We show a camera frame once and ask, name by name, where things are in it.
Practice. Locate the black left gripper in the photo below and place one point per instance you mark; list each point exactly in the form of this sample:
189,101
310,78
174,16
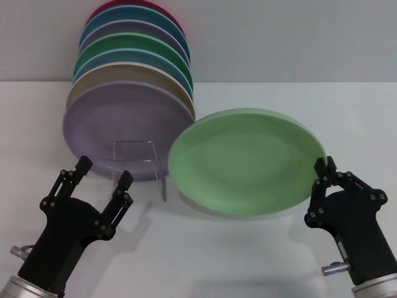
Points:
62,236

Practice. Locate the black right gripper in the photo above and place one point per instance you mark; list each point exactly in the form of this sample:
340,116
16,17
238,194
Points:
356,223

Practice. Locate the light green plate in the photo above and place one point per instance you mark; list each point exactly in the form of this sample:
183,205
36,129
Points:
248,161

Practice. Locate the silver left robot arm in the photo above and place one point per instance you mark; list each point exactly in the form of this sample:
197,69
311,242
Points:
24,288

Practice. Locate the lilac plate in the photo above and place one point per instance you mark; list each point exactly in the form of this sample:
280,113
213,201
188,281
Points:
124,118

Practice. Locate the beige plate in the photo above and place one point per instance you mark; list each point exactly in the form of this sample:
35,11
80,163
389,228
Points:
118,73

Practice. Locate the blue plate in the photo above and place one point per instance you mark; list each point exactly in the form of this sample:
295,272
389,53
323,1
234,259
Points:
124,57

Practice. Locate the dark green plate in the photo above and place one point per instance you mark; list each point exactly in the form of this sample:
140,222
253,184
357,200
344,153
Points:
124,42

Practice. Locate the grey purple plate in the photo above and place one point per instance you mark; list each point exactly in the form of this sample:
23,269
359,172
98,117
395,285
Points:
130,28

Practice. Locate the teal plate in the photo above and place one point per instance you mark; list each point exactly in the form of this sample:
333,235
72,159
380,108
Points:
124,15

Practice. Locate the red plate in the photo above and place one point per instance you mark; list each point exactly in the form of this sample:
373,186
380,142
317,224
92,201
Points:
94,13

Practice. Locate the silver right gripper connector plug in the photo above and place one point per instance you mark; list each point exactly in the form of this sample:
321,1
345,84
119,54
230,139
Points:
333,269

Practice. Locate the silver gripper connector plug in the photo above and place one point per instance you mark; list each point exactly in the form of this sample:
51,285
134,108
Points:
333,269
18,251

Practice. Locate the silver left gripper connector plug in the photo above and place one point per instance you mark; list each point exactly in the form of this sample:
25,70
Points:
18,251

